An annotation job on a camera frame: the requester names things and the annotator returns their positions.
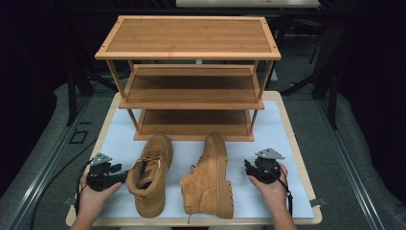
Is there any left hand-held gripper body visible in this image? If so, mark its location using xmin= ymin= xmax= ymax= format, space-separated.
xmin=85 ymin=152 xmax=113 ymax=192

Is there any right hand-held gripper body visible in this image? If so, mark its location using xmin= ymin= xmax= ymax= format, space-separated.
xmin=254 ymin=148 xmax=285 ymax=184

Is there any tan suede boot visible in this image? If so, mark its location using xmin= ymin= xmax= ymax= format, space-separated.
xmin=125 ymin=134 xmax=174 ymax=219
xmin=179 ymin=131 xmax=235 ymax=224

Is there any wooden shoe rack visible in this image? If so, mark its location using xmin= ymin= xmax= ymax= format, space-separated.
xmin=94 ymin=14 xmax=282 ymax=143

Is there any person's left hand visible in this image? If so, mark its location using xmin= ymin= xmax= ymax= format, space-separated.
xmin=78 ymin=173 xmax=124 ymax=219

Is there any person's right hand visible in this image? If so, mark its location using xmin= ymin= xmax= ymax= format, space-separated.
xmin=248 ymin=162 xmax=289 ymax=210

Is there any white table mat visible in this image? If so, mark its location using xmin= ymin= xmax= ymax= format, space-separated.
xmin=99 ymin=100 xmax=315 ymax=219

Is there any black metal stand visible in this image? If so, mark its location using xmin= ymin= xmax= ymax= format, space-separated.
xmin=61 ymin=18 xmax=120 ymax=127
xmin=280 ymin=18 xmax=344 ymax=130

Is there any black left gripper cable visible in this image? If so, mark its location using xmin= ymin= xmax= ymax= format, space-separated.
xmin=74 ymin=158 xmax=94 ymax=217

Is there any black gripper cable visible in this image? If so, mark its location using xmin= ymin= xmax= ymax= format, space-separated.
xmin=277 ymin=166 xmax=294 ymax=219
xmin=74 ymin=158 xmax=94 ymax=217

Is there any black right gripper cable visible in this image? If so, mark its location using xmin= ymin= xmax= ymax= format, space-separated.
xmin=277 ymin=166 xmax=294 ymax=219

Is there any black floor cable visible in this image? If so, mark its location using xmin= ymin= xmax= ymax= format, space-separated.
xmin=30 ymin=138 xmax=98 ymax=230

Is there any black square floor frame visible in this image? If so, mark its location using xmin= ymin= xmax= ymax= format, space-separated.
xmin=68 ymin=128 xmax=90 ymax=145

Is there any aluminium floor rail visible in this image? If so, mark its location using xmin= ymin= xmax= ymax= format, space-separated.
xmin=317 ymin=98 xmax=388 ymax=230
xmin=5 ymin=95 xmax=94 ymax=230

